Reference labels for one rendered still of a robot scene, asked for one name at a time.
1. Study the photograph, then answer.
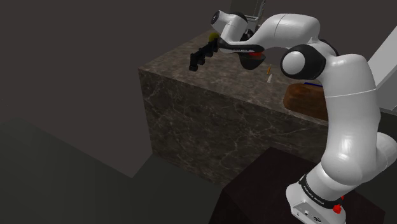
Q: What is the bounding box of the black and red bowl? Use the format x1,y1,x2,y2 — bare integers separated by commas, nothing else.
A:
240,52,267,71

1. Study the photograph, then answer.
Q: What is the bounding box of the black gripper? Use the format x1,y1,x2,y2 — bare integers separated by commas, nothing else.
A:
188,41,220,73

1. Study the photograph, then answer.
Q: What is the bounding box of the dark robot stand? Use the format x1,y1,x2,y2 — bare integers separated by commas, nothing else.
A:
208,146,387,224

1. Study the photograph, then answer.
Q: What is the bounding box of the brown marble counter block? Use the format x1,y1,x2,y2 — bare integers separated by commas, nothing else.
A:
137,29,330,188

